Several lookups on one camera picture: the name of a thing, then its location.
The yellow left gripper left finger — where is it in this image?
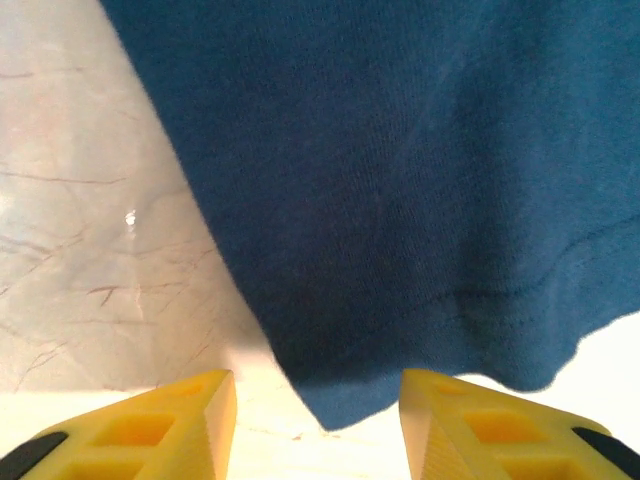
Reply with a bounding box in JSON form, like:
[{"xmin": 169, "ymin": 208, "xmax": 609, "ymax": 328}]
[{"xmin": 0, "ymin": 368, "xmax": 237, "ymax": 480}]

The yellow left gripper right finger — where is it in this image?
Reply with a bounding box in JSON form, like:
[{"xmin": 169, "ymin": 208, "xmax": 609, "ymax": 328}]
[{"xmin": 399, "ymin": 368, "xmax": 640, "ymax": 480}]

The blue t-shirt with cartoon print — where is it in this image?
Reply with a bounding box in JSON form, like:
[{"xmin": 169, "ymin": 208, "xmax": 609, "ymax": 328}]
[{"xmin": 97, "ymin": 0, "xmax": 640, "ymax": 432}]

